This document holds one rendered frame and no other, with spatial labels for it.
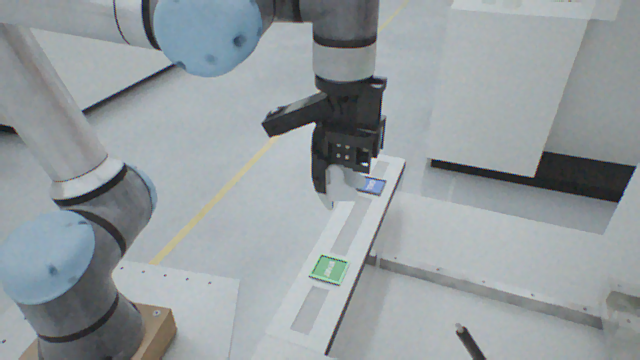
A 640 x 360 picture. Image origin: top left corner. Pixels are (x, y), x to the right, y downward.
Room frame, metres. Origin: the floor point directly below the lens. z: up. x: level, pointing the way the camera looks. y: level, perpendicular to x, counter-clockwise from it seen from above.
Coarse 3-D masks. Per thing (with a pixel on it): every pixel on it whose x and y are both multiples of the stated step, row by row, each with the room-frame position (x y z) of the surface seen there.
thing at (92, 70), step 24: (48, 48) 2.89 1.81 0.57; (72, 48) 3.05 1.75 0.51; (96, 48) 3.24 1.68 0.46; (120, 48) 3.45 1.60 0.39; (144, 48) 3.69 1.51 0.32; (72, 72) 2.99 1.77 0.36; (96, 72) 3.18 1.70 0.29; (120, 72) 3.39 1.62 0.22; (144, 72) 3.63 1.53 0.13; (72, 96) 2.94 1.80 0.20; (96, 96) 3.12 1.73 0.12; (0, 120) 2.73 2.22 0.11
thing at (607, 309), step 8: (600, 288) 0.55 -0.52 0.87; (600, 296) 0.54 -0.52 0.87; (600, 304) 0.52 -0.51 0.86; (608, 304) 0.51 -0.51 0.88; (616, 304) 0.51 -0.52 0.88; (600, 312) 0.51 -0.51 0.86; (608, 312) 0.49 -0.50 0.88; (632, 312) 0.49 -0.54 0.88; (608, 320) 0.48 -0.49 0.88; (608, 328) 0.46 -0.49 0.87; (608, 336) 0.45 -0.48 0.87; (608, 344) 0.44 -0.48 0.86; (616, 344) 0.43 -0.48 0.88; (624, 344) 0.43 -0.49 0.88; (632, 344) 0.43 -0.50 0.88; (608, 352) 0.43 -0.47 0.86; (616, 352) 0.41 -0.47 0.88; (624, 352) 0.41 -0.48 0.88; (632, 352) 0.41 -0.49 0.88
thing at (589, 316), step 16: (384, 256) 0.65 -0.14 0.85; (400, 256) 0.65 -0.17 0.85; (400, 272) 0.63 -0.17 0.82; (416, 272) 0.62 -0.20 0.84; (432, 272) 0.61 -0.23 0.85; (448, 272) 0.61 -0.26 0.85; (464, 288) 0.59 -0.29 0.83; (480, 288) 0.58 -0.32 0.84; (496, 288) 0.57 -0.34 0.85; (512, 288) 0.57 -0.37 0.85; (512, 304) 0.55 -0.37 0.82; (528, 304) 0.54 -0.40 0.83; (544, 304) 0.54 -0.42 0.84; (560, 304) 0.53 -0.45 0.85; (576, 304) 0.53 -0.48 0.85; (576, 320) 0.51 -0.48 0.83; (592, 320) 0.51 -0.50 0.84
